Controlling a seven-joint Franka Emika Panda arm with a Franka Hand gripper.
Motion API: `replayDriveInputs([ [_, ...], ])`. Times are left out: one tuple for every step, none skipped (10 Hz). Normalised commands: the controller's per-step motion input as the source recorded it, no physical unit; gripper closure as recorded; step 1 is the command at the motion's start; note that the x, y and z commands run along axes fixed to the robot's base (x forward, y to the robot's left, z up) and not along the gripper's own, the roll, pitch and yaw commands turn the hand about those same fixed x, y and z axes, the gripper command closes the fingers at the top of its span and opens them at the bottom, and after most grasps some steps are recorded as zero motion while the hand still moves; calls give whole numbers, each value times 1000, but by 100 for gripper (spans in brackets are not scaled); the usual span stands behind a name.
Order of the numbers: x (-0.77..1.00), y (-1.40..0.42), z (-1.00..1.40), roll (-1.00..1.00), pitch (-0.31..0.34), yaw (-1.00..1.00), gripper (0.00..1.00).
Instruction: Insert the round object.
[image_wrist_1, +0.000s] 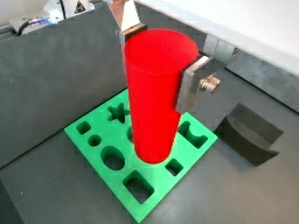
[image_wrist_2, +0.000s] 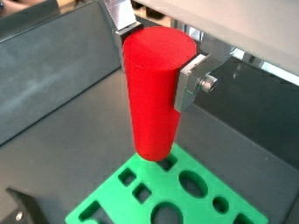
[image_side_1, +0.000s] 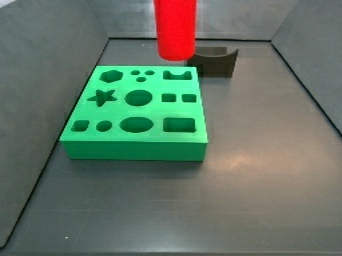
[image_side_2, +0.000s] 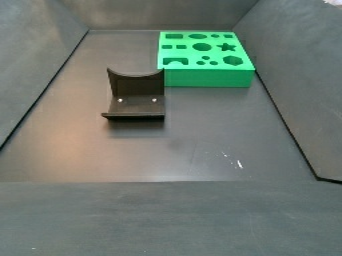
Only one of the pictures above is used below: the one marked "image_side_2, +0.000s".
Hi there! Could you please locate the green shape sorter block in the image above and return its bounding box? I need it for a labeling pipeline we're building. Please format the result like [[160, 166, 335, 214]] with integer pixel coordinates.
[[158, 31, 255, 88]]

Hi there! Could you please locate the black curved holder stand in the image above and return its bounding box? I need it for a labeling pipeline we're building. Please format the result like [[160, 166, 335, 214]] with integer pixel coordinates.
[[102, 69, 166, 120]]

